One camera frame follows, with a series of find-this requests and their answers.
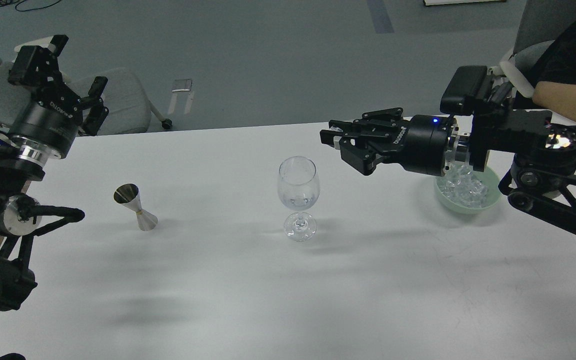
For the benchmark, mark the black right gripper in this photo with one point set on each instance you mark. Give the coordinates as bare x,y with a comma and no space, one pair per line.
419,145

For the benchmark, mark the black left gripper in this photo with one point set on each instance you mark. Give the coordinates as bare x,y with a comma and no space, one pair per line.
55,114

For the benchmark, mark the clear ice cube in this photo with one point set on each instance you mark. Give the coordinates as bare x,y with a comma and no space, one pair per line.
336,138

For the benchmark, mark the steel double jigger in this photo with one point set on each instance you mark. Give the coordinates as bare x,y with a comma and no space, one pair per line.
128,195

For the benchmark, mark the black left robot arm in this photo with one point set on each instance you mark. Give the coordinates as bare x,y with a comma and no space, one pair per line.
22,218

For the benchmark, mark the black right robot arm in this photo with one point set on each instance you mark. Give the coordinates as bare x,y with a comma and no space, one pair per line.
476,117

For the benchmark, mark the clear wine glass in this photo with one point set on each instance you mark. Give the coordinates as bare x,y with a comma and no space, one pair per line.
298,190

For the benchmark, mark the pile of ice cubes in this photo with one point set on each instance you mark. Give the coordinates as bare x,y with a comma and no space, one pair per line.
462,186

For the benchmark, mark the grey office chair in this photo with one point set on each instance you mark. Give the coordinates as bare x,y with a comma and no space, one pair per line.
130,109

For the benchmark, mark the silver floor plate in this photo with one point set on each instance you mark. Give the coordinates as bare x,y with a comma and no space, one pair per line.
182,85

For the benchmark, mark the green bowl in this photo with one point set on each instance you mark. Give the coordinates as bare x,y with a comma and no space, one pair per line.
489,177

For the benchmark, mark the grey chair at right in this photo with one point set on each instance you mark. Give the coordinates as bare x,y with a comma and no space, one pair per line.
542,22

